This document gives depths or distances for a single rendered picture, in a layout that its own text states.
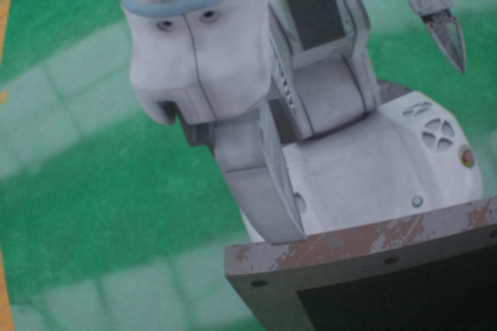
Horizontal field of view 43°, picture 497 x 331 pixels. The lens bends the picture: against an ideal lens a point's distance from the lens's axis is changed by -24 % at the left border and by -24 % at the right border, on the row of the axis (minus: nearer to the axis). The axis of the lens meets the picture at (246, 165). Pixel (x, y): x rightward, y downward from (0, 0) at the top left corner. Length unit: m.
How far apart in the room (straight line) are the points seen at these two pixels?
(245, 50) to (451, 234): 0.27
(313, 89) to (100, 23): 1.21
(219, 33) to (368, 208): 1.32
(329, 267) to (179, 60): 0.27
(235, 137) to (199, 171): 1.78
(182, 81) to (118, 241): 1.80
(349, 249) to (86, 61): 2.12
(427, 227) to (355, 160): 1.15
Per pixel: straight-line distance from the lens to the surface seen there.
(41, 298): 2.16
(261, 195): 0.38
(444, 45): 1.30
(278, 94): 0.43
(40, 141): 2.47
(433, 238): 0.53
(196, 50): 0.31
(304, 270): 0.55
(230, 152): 0.35
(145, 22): 0.31
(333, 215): 1.62
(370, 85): 1.73
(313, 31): 1.37
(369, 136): 1.73
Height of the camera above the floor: 1.70
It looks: 54 degrees down
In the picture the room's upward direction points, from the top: 25 degrees counter-clockwise
